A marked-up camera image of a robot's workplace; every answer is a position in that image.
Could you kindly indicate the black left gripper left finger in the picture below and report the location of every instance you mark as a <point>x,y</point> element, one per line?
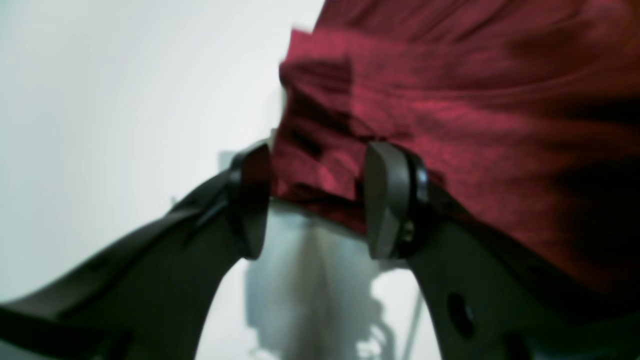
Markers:
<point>147,295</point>

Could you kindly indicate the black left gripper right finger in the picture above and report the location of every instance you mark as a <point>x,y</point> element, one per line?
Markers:
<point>489,297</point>

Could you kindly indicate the dark red long-sleeve shirt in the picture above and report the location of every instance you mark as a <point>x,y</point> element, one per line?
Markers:
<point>525,111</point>

